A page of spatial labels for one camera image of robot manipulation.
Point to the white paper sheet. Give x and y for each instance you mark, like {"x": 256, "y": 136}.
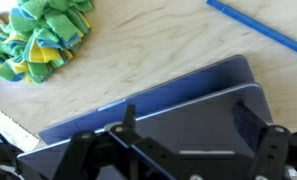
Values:
{"x": 15, "y": 134}

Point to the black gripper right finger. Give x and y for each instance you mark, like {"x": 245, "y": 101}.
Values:
{"x": 248, "y": 125}

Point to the blue pen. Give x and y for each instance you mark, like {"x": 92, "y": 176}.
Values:
{"x": 253, "y": 24}

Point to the green yellow fabric wreath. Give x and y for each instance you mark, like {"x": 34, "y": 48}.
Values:
{"x": 40, "y": 36}

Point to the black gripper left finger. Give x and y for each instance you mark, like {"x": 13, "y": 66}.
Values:
{"x": 128, "y": 119}

